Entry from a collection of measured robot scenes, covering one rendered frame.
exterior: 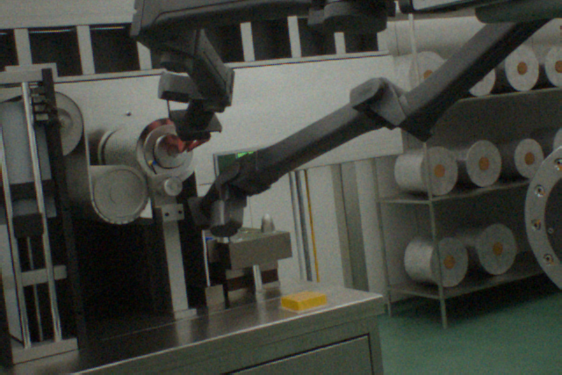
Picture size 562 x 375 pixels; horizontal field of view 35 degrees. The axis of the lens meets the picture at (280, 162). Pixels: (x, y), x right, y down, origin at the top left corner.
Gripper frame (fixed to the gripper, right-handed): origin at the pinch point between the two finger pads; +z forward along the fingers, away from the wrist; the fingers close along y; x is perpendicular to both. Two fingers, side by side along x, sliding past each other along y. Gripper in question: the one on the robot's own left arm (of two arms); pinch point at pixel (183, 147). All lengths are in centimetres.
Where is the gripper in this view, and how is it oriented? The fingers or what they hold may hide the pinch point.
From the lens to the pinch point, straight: 192.8
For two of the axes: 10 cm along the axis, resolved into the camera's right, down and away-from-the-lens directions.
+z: -3.5, 6.4, 6.8
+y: 8.4, -1.0, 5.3
